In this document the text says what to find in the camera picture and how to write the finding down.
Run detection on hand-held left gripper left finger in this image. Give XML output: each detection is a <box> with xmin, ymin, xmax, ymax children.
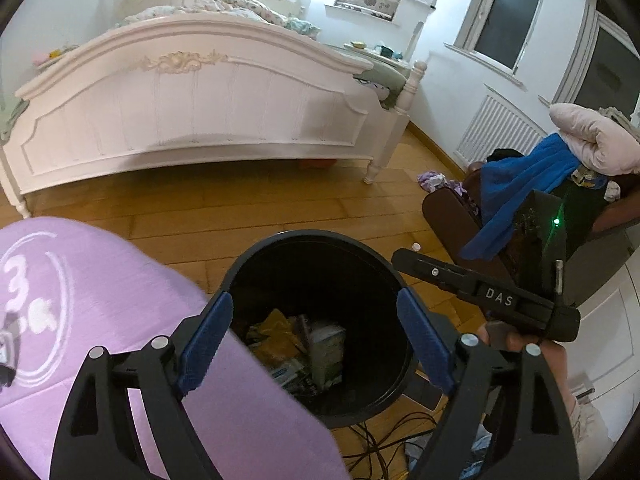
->
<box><xmin>50</xmin><ymin>290</ymin><xmax>236</xmax><ymax>480</ymax></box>

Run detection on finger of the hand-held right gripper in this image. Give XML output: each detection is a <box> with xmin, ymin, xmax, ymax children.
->
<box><xmin>391</xmin><ymin>247</ymin><xmax>523</xmax><ymax>318</ymax></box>

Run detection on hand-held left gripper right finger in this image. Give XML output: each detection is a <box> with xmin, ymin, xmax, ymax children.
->
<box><xmin>396</xmin><ymin>287</ymin><xmax>584</xmax><ymax>480</ymax></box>

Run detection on yellow packet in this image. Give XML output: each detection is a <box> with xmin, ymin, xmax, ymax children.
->
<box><xmin>246</xmin><ymin>309</ymin><xmax>307</xmax><ymax>362</ymax></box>

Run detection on blue white plastic packet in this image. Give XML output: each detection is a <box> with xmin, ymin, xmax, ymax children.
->
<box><xmin>270</xmin><ymin>360</ymin><xmax>307</xmax><ymax>389</ymax></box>

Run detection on green paper packet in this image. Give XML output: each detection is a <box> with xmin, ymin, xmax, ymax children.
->
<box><xmin>306</xmin><ymin>324</ymin><xmax>347</xmax><ymax>392</ymax></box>

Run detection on black trash bin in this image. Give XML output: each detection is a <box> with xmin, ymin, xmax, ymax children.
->
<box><xmin>222</xmin><ymin>230</ymin><xmax>419</xmax><ymax>429</ymax></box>

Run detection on person's right hand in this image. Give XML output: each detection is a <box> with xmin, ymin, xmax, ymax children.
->
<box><xmin>476</xmin><ymin>321</ymin><xmax>552</xmax><ymax>356</ymax></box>

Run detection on brown armchair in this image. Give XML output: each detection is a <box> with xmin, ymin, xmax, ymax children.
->
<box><xmin>421</xmin><ymin>159</ymin><xmax>640</xmax><ymax>307</ymax></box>

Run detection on black flat device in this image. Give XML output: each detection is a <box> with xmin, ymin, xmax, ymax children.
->
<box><xmin>406</xmin><ymin>376</ymin><xmax>447</xmax><ymax>412</ymax></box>

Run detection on white cabinet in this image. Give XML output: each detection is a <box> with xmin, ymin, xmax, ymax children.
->
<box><xmin>574</xmin><ymin>230</ymin><xmax>640</xmax><ymax>412</ymax></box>

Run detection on purple floral cloth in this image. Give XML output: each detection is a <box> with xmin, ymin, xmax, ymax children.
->
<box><xmin>417</xmin><ymin>170</ymin><xmax>467</xmax><ymax>197</ymax></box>

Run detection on light blue cloth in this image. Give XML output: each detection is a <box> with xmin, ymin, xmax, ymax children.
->
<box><xmin>404</xmin><ymin>422</ymin><xmax>503</xmax><ymax>480</ymax></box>

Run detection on pink pillow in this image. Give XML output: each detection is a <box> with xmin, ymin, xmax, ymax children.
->
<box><xmin>549</xmin><ymin>102</ymin><xmax>640</xmax><ymax>177</ymax></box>

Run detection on white radiator cover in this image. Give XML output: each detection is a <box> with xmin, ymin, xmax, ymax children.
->
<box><xmin>454</xmin><ymin>92</ymin><xmax>549</xmax><ymax>167</ymax></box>

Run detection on grey green blanket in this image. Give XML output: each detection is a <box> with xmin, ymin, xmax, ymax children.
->
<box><xmin>352</xmin><ymin>62</ymin><xmax>409</xmax><ymax>111</ymax></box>

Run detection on small dark printed wrapper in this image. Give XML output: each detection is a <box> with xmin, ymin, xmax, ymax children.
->
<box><xmin>0</xmin><ymin>310</ymin><xmax>22</xmax><ymax>387</ymax></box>

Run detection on white framed glass door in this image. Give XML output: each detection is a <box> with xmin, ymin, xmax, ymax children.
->
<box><xmin>564</xmin><ymin>14</ymin><xmax>640</xmax><ymax>122</ymax></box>

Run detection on white bedside table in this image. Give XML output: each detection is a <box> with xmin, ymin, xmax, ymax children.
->
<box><xmin>342</xmin><ymin>40</ymin><xmax>417</xmax><ymax>71</ymax></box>

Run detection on white carved bed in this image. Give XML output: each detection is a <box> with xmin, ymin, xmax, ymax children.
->
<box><xmin>0</xmin><ymin>0</ymin><xmax>429</xmax><ymax>219</ymax></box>

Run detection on white framed window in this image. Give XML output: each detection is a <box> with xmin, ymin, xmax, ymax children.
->
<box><xmin>456</xmin><ymin>0</ymin><xmax>549</xmax><ymax>75</ymax></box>

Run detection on pale green bedsheet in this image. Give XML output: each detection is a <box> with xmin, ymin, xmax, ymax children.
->
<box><xmin>0</xmin><ymin>99</ymin><xmax>27</xmax><ymax>147</ymax></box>

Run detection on floral quilt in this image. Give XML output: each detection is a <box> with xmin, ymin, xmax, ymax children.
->
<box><xmin>117</xmin><ymin>0</ymin><xmax>322</xmax><ymax>41</ymax></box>

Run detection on black cables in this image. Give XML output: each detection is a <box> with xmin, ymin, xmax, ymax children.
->
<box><xmin>344</xmin><ymin>409</ymin><xmax>442</xmax><ymax>480</ymax></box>

